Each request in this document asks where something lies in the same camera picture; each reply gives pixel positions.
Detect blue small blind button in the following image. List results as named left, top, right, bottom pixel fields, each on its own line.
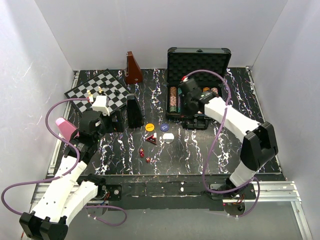
left=160, top=123, right=170, bottom=132

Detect pink metronome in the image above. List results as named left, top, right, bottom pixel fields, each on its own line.
left=55, top=117, right=80, bottom=143

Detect black front mounting bar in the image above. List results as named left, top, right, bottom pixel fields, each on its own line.
left=74, top=173, right=241, bottom=211

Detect brown wooden metronome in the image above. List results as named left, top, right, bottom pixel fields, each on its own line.
left=125, top=51, right=143, bottom=85

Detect orange green chip row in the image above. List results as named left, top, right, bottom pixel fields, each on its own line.
left=202, top=87, right=210, bottom=92

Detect clear dealer button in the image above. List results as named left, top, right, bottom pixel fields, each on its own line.
left=162, top=132, right=175, bottom=144

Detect poker chip row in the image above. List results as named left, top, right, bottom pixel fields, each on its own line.
left=169, top=86, right=178, bottom=113
left=210, top=87, right=219, bottom=97

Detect green purple chip row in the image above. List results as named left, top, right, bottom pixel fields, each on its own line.
left=177, top=88, right=183, bottom=114

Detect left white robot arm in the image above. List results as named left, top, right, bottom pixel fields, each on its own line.
left=19, top=107, right=124, bottom=240

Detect black poker chip case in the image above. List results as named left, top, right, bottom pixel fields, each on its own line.
left=166, top=47, right=232, bottom=130

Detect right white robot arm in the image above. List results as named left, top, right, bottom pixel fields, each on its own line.
left=179, top=76, right=279, bottom=199

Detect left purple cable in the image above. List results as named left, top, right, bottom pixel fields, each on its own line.
left=1, top=97, right=128, bottom=227

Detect yellow big blind button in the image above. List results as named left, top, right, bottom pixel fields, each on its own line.
left=145, top=123, right=155, bottom=132

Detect black white chessboard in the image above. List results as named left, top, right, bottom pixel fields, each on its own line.
left=64, top=69, right=130, bottom=114

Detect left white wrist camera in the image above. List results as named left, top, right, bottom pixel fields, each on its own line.
left=89, top=95, right=110, bottom=116

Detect leftmost poker chip row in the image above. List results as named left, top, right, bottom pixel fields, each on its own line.
left=169, top=86, right=178, bottom=113

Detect aluminium rail frame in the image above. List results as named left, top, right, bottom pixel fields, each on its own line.
left=21, top=66, right=313, bottom=240

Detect rightmost poker chip row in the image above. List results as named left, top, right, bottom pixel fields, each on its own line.
left=210, top=87, right=219, bottom=97

